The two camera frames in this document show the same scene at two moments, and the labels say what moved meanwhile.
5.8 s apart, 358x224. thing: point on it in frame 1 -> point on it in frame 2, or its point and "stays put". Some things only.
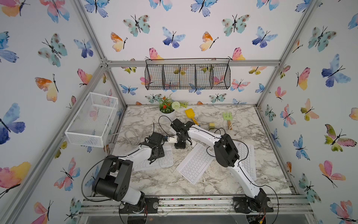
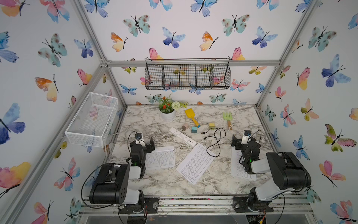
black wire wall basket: [187, 73] stays put
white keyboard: [195, 164] stays put
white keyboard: [164, 162] stays put
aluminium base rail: [284, 205] stays put
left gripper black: [162, 153] -> [147, 147]
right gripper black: [180, 146] -> [238, 143]
